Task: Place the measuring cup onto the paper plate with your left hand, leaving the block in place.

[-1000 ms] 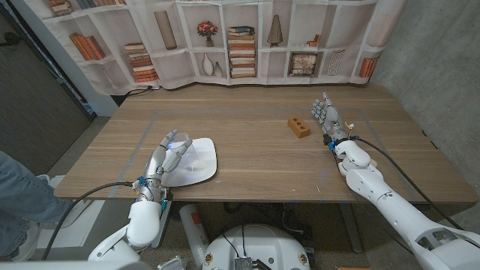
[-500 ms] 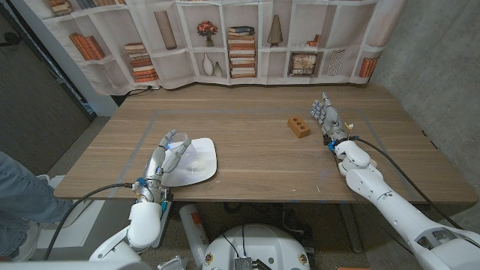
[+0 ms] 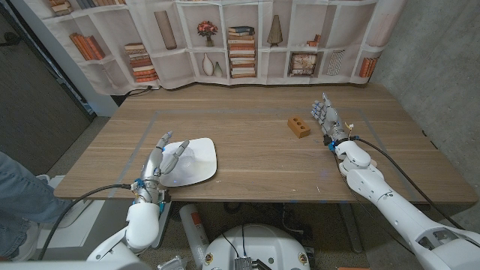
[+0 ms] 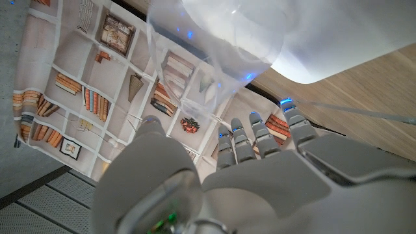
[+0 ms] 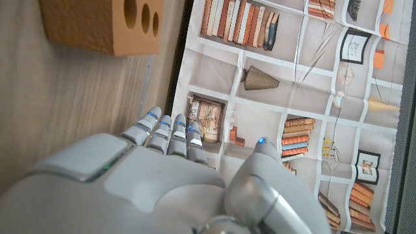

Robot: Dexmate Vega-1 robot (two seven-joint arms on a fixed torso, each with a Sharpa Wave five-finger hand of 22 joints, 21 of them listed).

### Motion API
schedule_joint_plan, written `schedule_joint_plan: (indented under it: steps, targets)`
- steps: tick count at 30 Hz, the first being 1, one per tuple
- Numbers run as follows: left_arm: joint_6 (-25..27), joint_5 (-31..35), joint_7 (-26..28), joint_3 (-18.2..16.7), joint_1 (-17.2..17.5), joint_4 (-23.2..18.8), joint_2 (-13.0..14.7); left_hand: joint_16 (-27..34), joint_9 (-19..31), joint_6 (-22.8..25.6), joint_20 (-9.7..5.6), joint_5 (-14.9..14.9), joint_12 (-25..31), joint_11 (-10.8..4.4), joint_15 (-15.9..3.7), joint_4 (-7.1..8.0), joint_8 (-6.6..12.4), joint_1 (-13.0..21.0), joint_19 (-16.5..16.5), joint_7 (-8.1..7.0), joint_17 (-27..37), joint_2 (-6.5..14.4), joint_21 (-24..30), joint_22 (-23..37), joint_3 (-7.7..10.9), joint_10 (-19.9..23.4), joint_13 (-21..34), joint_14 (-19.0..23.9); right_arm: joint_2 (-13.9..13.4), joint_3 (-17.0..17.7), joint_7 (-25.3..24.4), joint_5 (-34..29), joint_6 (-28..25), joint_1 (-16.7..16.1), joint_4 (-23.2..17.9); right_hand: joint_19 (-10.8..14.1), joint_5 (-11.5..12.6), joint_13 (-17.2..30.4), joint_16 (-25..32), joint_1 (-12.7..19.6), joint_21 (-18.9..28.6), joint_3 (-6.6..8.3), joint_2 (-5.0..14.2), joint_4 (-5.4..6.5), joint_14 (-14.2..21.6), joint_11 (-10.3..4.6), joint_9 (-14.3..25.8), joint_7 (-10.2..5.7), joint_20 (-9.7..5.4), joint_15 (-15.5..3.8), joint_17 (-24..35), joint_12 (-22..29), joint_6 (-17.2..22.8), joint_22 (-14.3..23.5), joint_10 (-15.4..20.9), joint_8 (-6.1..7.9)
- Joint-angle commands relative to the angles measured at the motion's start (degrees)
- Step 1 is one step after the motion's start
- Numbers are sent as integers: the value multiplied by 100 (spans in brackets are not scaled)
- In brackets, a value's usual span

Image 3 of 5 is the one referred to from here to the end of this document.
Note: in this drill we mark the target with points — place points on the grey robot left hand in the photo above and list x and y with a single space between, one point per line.
152 176

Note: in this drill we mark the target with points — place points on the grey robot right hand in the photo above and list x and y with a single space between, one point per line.
332 120

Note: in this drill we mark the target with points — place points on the clear plastic measuring cup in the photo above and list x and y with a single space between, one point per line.
187 165

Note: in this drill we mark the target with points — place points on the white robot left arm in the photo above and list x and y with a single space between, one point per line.
142 225

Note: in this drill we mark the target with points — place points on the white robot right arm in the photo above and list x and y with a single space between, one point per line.
397 213

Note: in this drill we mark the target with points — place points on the orange wooden block with holes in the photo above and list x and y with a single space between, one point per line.
299 129

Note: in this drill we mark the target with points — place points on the white paper plate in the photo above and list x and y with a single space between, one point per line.
206 161

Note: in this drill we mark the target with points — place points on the white table leg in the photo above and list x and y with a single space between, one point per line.
166 225

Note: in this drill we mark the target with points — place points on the white cylinder with orange label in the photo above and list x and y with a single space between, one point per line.
193 232

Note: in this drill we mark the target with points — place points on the white floor platform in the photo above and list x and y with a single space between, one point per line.
75 236

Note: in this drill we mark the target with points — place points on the grey table leg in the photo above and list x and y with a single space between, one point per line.
350 228

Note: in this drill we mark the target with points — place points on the printed bookshelf backdrop cloth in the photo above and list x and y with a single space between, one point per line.
180 67

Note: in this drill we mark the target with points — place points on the person in blue jeans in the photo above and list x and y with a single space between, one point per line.
22 195

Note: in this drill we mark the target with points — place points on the dark grey partition panel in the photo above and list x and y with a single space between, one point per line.
37 112

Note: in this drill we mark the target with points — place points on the white round robot torso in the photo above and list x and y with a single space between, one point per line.
262 247

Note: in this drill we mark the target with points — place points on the silver metal bracket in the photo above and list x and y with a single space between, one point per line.
173 264

